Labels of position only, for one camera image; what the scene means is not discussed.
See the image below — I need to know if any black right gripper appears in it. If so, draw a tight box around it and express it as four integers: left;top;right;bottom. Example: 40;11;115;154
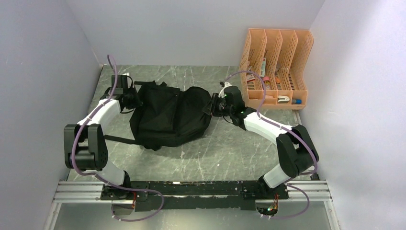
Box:
202;92;233;117

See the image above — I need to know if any orange plastic desk organizer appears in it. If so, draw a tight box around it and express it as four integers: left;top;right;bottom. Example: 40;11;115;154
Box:
239;28;314;110

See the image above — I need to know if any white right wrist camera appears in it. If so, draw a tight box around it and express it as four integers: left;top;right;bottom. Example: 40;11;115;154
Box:
220;81;232;88

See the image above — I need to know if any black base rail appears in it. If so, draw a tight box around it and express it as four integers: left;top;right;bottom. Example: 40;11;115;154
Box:
100;180;289;211

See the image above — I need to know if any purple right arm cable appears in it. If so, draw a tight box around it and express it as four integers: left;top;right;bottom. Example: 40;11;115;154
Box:
220;70;318;220

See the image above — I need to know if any pink bottle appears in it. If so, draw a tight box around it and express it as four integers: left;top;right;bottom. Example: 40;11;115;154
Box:
262;76;272;90

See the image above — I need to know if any white red staples box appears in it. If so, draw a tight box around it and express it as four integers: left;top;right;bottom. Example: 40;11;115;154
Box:
246;74;256;83

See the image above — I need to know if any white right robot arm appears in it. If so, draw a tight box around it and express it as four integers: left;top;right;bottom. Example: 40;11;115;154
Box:
203;86;319;198

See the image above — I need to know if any black student backpack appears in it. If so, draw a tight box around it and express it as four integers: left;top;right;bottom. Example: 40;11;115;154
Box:
104;81;212;151

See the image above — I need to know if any tall white green box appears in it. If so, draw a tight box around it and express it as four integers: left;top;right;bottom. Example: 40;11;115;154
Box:
260;57;266;77

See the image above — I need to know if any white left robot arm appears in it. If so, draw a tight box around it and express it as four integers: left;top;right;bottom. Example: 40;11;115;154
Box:
64;73;141;199

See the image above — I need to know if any white stapler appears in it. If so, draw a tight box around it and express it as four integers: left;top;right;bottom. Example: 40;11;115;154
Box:
277;95;291;104

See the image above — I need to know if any grey blue sharpener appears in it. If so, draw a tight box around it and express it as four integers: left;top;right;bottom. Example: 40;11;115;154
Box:
291;99;302;104

